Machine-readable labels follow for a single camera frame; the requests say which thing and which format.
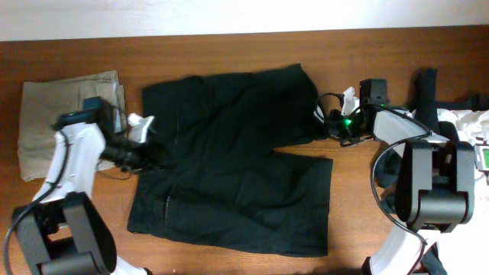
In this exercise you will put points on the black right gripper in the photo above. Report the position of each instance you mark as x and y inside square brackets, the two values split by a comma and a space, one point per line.
[333, 129]

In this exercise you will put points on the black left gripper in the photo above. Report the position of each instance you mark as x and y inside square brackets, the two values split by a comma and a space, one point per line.
[146, 159]

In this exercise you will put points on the black shorts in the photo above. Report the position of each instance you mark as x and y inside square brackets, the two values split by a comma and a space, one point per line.
[226, 180]

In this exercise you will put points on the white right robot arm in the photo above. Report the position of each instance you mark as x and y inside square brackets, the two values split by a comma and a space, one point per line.
[434, 188]

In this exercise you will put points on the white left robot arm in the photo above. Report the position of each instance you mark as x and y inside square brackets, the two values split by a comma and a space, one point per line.
[60, 231]

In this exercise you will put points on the folded khaki shorts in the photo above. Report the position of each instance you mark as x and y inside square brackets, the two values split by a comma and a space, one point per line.
[41, 105]

